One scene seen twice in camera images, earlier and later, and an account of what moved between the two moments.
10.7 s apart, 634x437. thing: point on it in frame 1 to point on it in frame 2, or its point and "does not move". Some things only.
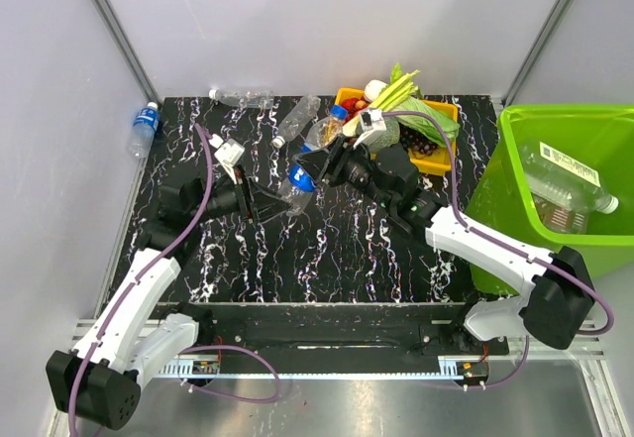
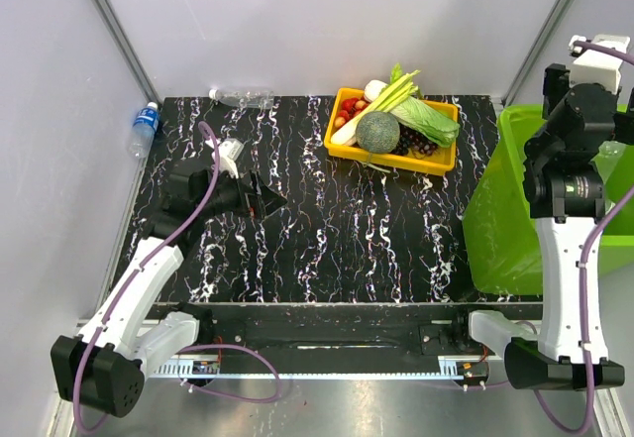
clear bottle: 260,99 does not move
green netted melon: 388,137 does not move
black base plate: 346,332 does not move
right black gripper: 343,153 to 555,86
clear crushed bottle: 297,119 to 608,154
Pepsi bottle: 145,126 does not move
